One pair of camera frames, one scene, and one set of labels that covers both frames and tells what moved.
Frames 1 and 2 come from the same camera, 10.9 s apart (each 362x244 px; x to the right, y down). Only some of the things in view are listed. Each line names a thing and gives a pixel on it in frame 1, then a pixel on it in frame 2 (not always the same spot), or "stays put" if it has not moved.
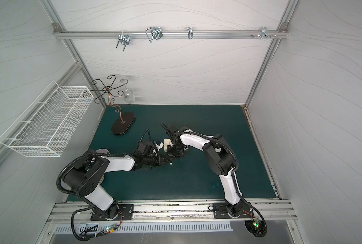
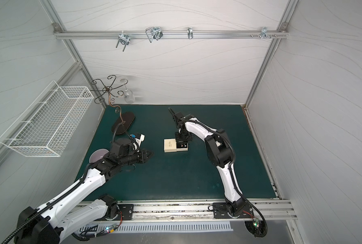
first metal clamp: [123, 39] stays put
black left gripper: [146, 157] -> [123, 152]
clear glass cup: [128, 95] stays put
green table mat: [195, 177] stays put
